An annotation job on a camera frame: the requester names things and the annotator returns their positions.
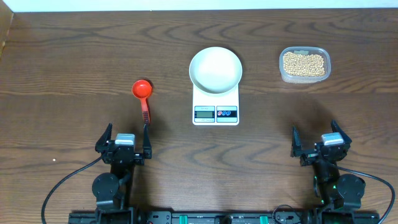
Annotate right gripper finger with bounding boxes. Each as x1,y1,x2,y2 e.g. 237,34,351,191
290,126,302,157
331,120,352,144

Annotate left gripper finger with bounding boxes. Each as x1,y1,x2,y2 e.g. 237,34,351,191
95,123,113,152
142,123,152,159

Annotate red plastic measuring scoop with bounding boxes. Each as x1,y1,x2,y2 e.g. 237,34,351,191
131,80,152,124

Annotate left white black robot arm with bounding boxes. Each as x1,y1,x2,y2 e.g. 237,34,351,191
92,124,152,223

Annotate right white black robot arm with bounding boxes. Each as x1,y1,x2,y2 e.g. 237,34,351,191
290,120,366,223

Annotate white digital kitchen scale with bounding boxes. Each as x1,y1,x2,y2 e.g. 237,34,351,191
192,85,239,126

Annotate white round bowl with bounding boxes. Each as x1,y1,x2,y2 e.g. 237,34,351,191
188,47,243,95

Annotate soybeans in container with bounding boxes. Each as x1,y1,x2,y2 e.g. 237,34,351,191
282,52,325,77

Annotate clear plastic bean container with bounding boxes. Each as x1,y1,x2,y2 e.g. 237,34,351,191
279,46,331,84

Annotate left gripper grey camera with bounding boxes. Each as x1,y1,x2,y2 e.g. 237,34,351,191
114,133,135,146

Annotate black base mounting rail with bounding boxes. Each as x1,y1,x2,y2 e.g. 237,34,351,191
68,210,381,224

